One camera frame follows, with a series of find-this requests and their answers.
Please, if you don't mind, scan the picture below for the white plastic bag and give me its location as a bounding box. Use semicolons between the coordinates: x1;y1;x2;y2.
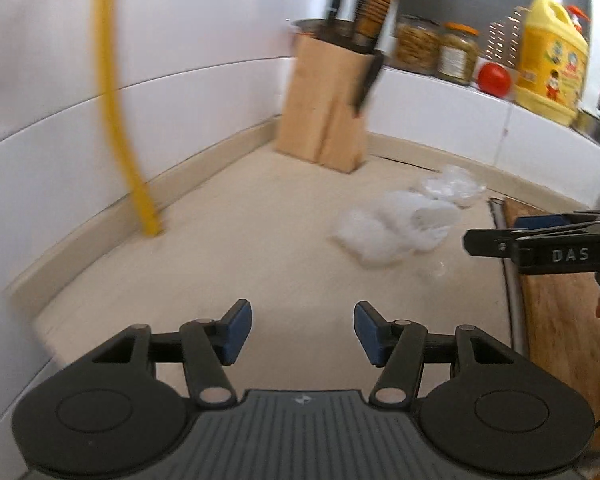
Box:
332;191;462;270

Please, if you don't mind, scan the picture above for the red tomato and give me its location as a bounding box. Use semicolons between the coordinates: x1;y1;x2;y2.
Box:
477;61;512;97

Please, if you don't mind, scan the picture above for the clear crumpled plastic wrap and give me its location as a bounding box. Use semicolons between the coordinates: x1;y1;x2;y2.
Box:
411;164;486;209

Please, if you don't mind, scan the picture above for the wooden cutting board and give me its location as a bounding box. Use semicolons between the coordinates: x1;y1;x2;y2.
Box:
502;197;600;461

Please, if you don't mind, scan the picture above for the glass jar with orange lid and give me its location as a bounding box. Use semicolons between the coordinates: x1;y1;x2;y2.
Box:
436;22;481;86

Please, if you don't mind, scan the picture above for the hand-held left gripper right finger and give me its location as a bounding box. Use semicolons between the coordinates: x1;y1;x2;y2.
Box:
355;301;556;408

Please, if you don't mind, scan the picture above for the glass jar of yellow snacks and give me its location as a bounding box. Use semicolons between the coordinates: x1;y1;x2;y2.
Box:
395;14;441;74

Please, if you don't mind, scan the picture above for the wooden knife block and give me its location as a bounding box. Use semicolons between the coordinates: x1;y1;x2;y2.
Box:
275;32;386;175

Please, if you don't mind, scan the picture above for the yellow pipe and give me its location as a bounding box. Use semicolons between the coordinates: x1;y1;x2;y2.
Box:
91;0;162;237

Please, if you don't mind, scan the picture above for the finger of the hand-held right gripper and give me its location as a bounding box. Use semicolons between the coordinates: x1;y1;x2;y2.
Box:
462;222;600;259
514;209;600;231

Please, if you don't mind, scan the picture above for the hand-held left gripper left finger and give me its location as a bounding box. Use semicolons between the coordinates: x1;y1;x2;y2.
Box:
50;299;253;408

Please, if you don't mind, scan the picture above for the yellow detergent bottle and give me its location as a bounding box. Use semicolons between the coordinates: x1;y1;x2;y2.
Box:
514;0;591;128

